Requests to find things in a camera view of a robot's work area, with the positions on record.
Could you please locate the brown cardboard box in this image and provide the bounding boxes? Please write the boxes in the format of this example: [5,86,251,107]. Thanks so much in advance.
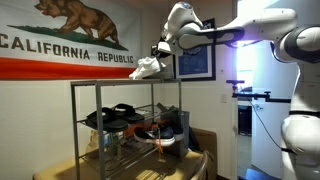
[189,128,218,180]

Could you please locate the white sneaker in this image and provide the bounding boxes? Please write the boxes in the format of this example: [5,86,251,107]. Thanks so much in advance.
[128,56,167,80]

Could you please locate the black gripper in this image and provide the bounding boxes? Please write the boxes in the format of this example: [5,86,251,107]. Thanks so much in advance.
[151,41,168,60]

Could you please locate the navy sneaker orange laces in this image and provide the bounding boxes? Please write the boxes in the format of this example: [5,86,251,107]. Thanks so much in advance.
[133,124,176,148]

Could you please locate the grey metal shoe rack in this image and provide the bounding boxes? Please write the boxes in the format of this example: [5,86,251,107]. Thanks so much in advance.
[69,78,184,180]

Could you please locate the black slide sandal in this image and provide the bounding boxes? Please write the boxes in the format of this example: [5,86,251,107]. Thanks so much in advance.
[111,103,146,125]
[84,107,129,133]

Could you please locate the California Republic flag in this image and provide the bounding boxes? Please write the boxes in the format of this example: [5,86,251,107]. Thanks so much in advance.
[0,0,143,81]

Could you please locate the thin black hanging cable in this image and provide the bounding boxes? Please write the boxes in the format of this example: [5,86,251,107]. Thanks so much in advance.
[248,99,285,151]

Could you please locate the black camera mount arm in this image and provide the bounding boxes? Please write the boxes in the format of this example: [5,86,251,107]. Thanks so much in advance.
[225,79,292,104]

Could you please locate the black framed blue picture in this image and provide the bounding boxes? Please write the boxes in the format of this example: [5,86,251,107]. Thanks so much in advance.
[173,18,217,82]

